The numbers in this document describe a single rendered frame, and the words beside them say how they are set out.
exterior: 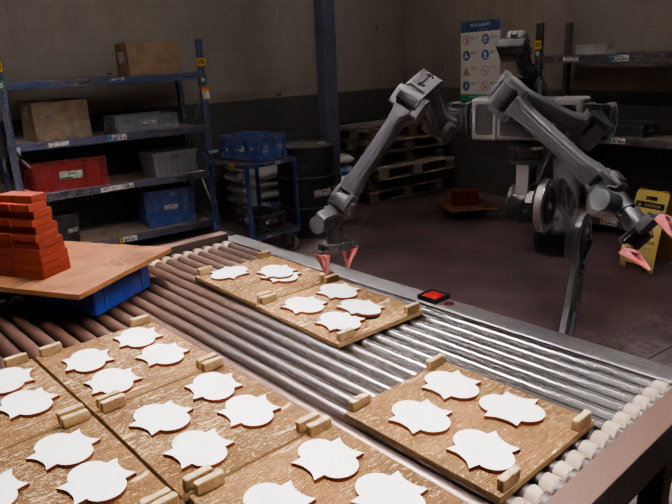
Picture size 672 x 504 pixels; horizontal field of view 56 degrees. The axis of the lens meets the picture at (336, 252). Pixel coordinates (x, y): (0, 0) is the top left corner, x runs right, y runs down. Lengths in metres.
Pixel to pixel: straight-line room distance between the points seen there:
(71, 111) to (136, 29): 1.26
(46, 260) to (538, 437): 1.61
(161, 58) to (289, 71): 1.91
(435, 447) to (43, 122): 5.27
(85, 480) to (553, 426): 0.95
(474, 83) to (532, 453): 6.83
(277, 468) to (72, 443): 0.45
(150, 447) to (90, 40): 5.77
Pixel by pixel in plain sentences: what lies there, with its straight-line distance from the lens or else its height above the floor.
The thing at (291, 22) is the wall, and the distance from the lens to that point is 7.85.
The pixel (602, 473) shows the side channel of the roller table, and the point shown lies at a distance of 1.33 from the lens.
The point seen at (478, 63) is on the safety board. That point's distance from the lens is 7.92.
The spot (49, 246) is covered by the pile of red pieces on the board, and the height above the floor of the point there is 1.14.
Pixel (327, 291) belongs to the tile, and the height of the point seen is 0.95.
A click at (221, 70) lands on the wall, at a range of 7.39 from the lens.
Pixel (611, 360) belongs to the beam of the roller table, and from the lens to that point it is 1.82.
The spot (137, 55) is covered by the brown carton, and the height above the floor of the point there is 1.77.
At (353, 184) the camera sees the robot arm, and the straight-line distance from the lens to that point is 2.01.
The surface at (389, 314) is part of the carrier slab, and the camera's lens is 1.97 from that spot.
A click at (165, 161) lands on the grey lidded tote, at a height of 0.78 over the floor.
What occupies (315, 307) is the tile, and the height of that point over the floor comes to 0.95.
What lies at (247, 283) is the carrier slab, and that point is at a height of 0.94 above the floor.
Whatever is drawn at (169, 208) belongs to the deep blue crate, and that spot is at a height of 0.31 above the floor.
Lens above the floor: 1.70
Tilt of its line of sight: 17 degrees down
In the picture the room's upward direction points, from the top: 3 degrees counter-clockwise
